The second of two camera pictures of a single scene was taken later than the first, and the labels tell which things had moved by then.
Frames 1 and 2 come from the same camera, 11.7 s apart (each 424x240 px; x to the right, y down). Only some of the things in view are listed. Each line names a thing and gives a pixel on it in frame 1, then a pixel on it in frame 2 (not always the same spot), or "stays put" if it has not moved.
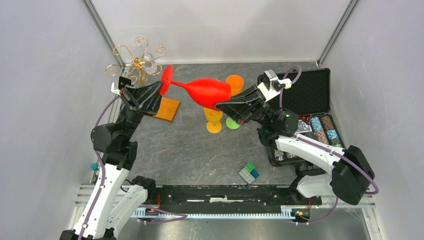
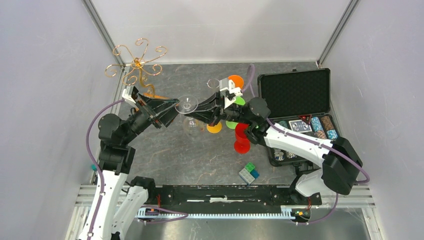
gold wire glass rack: (139, 64) stays put
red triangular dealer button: (307, 117) stays put
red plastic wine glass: (207, 92) → (241, 144)
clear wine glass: (148, 61) → (187, 104)
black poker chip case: (308, 97) stays put
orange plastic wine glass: (236, 83) stays put
